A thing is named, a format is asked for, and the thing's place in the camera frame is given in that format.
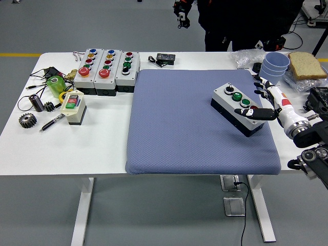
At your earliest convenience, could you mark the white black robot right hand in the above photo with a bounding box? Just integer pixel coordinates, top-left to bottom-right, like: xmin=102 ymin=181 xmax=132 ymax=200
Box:
xmin=234 ymin=75 xmax=310 ymax=134

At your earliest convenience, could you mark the person's right hand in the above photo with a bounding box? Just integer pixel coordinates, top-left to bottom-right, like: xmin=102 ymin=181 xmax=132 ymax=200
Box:
xmin=173 ymin=0 xmax=192 ymax=29

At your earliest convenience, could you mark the person's left hand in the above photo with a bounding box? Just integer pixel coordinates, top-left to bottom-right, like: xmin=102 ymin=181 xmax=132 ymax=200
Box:
xmin=256 ymin=35 xmax=287 ymax=52

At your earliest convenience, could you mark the grey four-control button box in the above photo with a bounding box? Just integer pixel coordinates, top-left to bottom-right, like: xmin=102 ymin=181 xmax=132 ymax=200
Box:
xmin=210 ymin=82 xmax=266 ymax=138

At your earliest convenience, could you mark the grey five-button control box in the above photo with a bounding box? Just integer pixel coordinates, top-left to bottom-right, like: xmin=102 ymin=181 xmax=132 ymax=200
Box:
xmin=93 ymin=48 xmax=122 ymax=97
xmin=73 ymin=48 xmax=105 ymax=96

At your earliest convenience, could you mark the clear plastic bag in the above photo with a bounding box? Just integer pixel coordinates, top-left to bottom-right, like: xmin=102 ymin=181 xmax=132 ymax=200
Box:
xmin=283 ymin=69 xmax=328 ymax=93

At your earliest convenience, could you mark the black machine part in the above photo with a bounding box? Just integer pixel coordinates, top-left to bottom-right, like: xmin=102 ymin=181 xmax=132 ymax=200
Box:
xmin=303 ymin=87 xmax=328 ymax=119

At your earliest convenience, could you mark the clear bubble wrap bag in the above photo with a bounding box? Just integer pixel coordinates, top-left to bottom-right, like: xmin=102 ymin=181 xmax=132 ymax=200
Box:
xmin=230 ymin=48 xmax=267 ymax=70

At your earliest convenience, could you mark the slice of bread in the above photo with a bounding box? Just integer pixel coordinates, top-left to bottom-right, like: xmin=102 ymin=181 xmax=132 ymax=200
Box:
xmin=287 ymin=51 xmax=328 ymax=80

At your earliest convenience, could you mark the person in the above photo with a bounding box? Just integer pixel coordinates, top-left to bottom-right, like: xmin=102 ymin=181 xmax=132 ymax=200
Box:
xmin=197 ymin=0 xmax=305 ymax=52

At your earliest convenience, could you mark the black digital meter module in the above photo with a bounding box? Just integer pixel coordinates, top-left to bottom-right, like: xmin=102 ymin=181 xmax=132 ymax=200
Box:
xmin=147 ymin=52 xmax=177 ymax=68

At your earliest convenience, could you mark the grey box with black knob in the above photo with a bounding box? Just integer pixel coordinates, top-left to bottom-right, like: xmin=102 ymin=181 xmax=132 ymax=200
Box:
xmin=114 ymin=51 xmax=141 ymax=93

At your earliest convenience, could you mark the silver floor socket box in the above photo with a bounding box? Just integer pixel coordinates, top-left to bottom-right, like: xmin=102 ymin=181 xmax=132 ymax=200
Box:
xmin=219 ymin=174 xmax=242 ymax=192
xmin=222 ymin=196 xmax=246 ymax=217

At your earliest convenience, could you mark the blue-grey quilted mat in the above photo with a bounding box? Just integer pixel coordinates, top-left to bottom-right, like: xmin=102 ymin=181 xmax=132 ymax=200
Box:
xmin=125 ymin=68 xmax=282 ymax=176

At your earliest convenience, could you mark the white table leg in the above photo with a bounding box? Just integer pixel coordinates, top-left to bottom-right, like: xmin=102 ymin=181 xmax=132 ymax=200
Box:
xmin=247 ymin=174 xmax=277 ymax=243
xmin=70 ymin=177 xmax=95 ymax=246

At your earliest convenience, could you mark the black circuit module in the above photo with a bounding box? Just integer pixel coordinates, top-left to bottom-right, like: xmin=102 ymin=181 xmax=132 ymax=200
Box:
xmin=42 ymin=66 xmax=64 ymax=80

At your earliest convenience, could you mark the green plastic cylinder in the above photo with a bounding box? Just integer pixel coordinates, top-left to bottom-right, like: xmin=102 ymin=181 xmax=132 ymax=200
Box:
xmin=46 ymin=75 xmax=67 ymax=99

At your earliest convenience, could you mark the yellow tape roll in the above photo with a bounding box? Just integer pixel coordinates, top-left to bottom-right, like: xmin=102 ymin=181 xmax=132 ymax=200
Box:
xmin=58 ymin=89 xmax=74 ymax=105

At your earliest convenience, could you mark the black cylindrical capacitor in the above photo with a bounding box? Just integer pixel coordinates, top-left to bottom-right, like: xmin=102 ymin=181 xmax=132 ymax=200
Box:
xmin=28 ymin=93 xmax=45 ymax=113

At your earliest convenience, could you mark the black pen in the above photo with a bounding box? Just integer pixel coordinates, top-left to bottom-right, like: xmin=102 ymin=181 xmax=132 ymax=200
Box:
xmin=39 ymin=113 xmax=65 ymax=133

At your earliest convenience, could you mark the large grey metal gear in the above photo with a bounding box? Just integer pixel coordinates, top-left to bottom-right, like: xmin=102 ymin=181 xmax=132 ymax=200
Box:
xmin=18 ymin=113 xmax=38 ymax=129

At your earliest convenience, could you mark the black cable loop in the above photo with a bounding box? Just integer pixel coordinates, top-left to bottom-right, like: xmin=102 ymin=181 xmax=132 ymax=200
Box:
xmin=284 ymin=20 xmax=304 ymax=51

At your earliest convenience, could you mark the metal frame equipment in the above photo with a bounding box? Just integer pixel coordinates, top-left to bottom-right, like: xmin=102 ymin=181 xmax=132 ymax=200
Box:
xmin=301 ymin=0 xmax=328 ymax=28

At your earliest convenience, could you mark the black power cable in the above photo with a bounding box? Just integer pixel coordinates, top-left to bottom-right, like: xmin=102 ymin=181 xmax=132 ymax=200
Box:
xmin=233 ymin=181 xmax=249 ymax=246

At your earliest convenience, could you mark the cream red-green switch box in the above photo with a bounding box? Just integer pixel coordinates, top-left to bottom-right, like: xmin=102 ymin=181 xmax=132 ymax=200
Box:
xmin=60 ymin=89 xmax=88 ymax=126

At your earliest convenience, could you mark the thin black cable with plug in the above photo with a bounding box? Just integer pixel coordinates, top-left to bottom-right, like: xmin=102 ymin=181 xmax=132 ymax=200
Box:
xmin=26 ymin=81 xmax=49 ymax=91

